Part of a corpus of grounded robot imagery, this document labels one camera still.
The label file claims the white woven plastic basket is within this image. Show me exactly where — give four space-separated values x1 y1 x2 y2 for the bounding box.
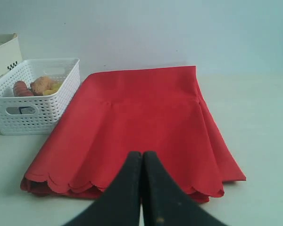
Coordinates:
0 58 80 135

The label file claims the red table cloth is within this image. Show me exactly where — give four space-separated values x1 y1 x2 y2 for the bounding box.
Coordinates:
20 66 246 202

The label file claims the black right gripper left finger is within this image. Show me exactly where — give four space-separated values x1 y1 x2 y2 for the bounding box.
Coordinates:
65 152 142 226

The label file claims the orange fried food piece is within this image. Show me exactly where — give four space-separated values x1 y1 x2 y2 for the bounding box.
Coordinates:
30 76 54 96

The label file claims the cream plastic tub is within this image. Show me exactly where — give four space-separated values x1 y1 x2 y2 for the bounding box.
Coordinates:
0 33 23 78

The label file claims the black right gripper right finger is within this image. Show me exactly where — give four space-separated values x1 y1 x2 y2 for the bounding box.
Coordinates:
141 151 223 226

